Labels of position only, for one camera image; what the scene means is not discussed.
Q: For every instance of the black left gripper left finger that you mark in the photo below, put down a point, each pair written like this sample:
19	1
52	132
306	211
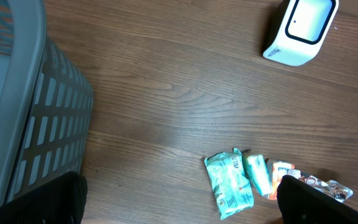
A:
61	200

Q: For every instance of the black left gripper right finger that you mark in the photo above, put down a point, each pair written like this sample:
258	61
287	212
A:
299	203

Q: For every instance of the dried mushroom plastic bag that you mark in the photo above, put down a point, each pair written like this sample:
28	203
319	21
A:
330	188

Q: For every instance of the small orange snack packet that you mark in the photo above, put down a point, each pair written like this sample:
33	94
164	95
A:
276	170

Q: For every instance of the teal tissue packet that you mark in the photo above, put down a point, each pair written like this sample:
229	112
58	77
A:
258	174

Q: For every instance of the teal wet wipes pack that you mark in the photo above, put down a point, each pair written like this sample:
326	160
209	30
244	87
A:
231	188

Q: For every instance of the white barcode scanner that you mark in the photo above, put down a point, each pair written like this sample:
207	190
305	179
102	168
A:
298	30

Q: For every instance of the grey plastic mesh basket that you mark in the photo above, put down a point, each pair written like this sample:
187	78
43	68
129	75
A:
45	103

